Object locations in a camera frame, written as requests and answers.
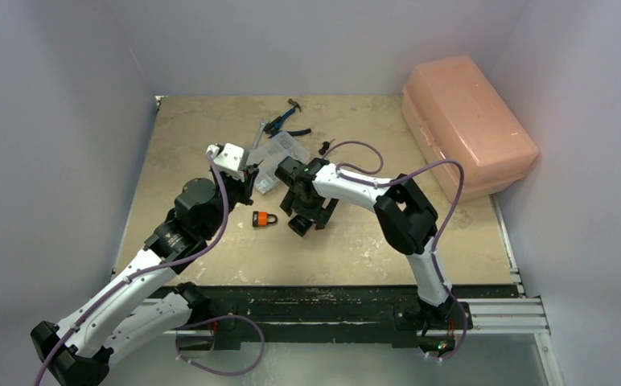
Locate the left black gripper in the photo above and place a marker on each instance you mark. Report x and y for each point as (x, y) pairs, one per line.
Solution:
(245, 187)

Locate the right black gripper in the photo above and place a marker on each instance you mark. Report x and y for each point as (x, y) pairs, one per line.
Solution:
(314, 215)

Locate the black padlock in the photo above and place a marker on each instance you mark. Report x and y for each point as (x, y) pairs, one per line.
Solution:
(300, 225)

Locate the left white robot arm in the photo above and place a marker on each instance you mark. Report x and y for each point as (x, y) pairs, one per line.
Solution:
(82, 348)

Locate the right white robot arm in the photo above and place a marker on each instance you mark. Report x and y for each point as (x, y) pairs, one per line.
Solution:
(407, 219)

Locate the orange padlock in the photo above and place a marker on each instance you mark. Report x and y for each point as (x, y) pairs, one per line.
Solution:
(263, 219)

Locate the clear plastic screw box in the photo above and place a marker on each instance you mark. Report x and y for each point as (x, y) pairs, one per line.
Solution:
(268, 155)

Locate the silver wrench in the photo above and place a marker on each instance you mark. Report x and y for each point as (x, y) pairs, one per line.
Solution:
(259, 133)

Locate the small hammer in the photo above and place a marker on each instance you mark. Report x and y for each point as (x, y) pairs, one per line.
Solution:
(294, 105)

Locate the pink plastic storage box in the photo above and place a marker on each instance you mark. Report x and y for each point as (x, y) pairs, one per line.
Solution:
(456, 116)

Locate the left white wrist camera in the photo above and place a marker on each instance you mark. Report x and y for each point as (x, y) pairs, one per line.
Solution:
(229, 159)

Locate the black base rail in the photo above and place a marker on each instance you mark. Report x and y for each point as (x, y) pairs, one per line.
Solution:
(322, 314)

